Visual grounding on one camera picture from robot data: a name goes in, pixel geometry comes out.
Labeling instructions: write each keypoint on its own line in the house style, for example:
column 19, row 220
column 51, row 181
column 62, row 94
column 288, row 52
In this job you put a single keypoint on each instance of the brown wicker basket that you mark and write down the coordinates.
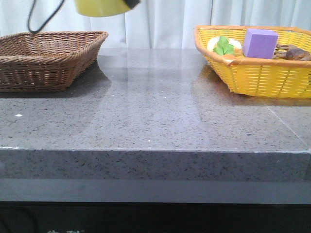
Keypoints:
column 46, row 61

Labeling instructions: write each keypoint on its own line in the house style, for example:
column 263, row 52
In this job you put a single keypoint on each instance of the yellow wicker basket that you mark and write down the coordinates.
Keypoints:
column 276, row 78

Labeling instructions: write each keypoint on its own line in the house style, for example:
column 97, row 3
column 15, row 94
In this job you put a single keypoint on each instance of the toy carrot with leaves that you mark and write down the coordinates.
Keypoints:
column 224, row 46

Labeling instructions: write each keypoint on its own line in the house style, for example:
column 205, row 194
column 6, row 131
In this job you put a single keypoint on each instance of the toy bread roll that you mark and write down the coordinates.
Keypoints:
column 211, row 43

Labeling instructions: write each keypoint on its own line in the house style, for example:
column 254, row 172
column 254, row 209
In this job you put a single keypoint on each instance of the purple foam block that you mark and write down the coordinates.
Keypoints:
column 260, row 43

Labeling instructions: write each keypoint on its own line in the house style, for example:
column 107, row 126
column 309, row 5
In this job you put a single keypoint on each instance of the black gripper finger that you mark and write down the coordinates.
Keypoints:
column 131, row 3

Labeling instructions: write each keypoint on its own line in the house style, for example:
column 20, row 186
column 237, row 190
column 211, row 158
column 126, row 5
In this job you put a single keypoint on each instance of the white curtain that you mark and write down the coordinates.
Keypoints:
column 169, row 24

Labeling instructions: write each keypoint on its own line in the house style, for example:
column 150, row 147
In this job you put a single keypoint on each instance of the yellow tape roll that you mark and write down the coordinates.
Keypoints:
column 101, row 8

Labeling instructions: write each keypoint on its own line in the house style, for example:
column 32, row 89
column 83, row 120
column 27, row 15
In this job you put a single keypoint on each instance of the brown toy animal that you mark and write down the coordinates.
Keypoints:
column 291, row 52

